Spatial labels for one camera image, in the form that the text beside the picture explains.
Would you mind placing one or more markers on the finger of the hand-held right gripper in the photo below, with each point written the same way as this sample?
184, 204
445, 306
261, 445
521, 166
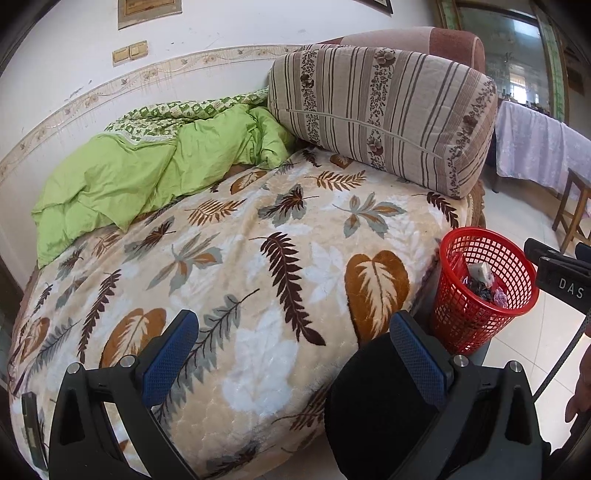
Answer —
540, 248

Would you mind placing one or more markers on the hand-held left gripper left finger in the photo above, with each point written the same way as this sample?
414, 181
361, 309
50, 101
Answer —
171, 360

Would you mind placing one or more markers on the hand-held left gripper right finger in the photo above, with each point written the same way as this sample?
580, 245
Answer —
418, 364

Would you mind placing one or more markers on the purple wrapper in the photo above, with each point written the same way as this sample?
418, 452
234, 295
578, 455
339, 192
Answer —
501, 297

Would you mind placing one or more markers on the red plastic basket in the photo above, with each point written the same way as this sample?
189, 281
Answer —
457, 314

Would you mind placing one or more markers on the person's right hand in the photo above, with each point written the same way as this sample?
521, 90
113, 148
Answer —
581, 397

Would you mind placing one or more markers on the wooden stool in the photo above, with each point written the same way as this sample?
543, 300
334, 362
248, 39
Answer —
579, 175

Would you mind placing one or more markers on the lavender tablecloth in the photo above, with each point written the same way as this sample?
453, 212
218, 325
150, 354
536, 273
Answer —
531, 143

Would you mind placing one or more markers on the leaf printed blanket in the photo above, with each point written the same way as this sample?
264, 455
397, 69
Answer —
254, 277

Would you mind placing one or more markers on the black flat device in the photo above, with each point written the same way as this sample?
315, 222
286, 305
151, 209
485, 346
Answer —
33, 429

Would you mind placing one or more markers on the green duvet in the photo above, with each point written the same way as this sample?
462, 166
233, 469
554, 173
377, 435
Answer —
115, 184

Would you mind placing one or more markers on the striped floral cushion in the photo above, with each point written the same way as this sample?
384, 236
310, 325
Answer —
369, 106

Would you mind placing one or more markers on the pink brown sofa armrest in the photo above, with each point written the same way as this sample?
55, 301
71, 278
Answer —
415, 39

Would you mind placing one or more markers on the green white patterned quilt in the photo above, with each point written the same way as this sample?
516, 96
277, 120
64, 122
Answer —
152, 115

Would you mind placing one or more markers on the framed wall mirror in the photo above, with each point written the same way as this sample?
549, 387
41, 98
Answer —
508, 46

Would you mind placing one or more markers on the dark framed wall picture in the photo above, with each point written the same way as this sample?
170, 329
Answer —
381, 4

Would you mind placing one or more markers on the beige wall switch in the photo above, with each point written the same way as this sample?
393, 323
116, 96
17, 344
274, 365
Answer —
138, 50
121, 56

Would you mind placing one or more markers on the beige framed wall picture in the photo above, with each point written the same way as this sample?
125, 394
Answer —
147, 11

